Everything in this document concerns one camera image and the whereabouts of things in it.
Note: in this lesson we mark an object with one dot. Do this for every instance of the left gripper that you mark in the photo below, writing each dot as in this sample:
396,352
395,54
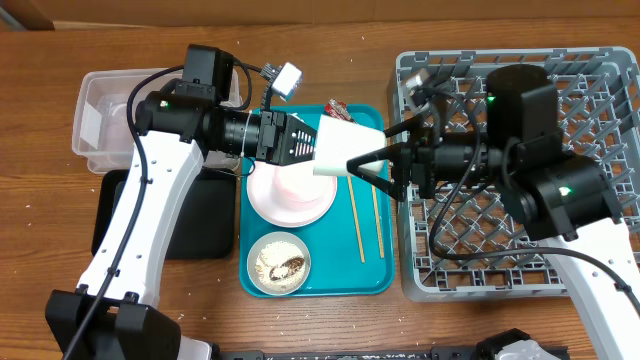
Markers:
276,146

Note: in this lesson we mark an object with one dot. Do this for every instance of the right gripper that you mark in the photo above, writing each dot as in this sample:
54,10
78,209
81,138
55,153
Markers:
416,148

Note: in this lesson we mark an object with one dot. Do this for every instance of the white cup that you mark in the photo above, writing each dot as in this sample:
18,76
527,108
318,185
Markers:
338,141

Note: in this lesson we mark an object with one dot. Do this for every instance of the red snack wrapper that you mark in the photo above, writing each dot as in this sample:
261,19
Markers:
338,110

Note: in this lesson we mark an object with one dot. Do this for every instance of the grey bowl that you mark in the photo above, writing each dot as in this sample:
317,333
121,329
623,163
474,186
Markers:
262,242

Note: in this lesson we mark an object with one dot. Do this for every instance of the rice and food scraps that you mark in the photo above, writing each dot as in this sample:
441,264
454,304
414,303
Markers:
281,266

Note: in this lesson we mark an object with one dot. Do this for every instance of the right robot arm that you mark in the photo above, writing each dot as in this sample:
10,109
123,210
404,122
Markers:
563,200

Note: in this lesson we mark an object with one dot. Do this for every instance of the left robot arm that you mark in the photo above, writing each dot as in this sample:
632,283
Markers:
112,313

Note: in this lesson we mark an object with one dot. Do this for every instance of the grey dishwasher rack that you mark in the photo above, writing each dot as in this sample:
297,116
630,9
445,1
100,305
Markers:
599,114

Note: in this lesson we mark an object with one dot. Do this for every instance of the pink plate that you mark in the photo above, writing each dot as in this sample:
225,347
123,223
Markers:
290,196

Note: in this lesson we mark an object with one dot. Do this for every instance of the right wooden chopstick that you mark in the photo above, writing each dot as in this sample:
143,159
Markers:
377,222

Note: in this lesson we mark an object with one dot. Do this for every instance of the wooden chopstick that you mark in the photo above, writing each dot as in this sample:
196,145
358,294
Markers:
356,219
377,222

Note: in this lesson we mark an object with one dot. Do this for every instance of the left wooden chopstick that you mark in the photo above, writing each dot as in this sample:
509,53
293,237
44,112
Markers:
356,219

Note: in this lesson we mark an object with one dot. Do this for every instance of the black tray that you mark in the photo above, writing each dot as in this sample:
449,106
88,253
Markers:
205,226

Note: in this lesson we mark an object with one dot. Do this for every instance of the teal serving tray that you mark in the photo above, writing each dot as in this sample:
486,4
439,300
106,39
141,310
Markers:
336,269

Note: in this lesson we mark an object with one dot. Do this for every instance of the clear plastic bin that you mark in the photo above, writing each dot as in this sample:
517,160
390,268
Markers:
100,130

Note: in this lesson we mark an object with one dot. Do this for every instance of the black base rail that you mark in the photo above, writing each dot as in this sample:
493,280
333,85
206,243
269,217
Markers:
510,344

